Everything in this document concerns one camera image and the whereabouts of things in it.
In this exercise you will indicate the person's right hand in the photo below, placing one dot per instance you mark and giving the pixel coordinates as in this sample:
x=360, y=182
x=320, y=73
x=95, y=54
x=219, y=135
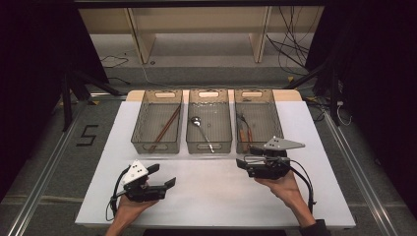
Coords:
x=285, y=190

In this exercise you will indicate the light wooden desk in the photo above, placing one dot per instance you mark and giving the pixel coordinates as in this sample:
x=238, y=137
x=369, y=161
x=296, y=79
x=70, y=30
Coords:
x=141, y=42

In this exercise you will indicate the brown wooden chopstick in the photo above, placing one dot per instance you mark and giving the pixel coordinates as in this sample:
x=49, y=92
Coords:
x=166, y=126

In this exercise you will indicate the aluminium floor rail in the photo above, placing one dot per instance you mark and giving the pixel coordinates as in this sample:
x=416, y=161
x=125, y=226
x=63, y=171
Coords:
x=42, y=173
x=360, y=173

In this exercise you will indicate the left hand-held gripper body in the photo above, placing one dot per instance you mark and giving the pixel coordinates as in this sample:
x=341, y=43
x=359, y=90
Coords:
x=142, y=191

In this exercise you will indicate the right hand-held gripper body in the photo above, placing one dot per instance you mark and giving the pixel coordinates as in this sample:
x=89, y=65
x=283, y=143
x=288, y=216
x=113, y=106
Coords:
x=272, y=167

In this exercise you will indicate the black curtain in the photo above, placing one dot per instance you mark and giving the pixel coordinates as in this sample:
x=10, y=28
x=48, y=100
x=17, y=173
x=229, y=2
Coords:
x=29, y=82
x=380, y=82

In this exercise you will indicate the yellow tape piece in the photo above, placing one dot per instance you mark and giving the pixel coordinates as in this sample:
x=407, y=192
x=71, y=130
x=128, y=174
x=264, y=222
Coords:
x=290, y=78
x=95, y=102

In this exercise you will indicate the shiny metal spoon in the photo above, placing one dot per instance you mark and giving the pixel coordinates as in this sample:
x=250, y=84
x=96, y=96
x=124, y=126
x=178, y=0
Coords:
x=196, y=121

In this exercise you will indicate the grey translucent plastic bin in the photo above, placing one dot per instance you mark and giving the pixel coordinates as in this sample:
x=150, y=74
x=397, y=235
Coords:
x=214, y=131
x=265, y=121
x=154, y=123

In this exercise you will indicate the person's left hand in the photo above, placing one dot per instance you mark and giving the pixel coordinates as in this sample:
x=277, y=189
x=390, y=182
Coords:
x=129, y=211

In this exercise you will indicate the black metal stand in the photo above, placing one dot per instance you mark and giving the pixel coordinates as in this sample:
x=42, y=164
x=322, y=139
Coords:
x=333, y=95
x=67, y=105

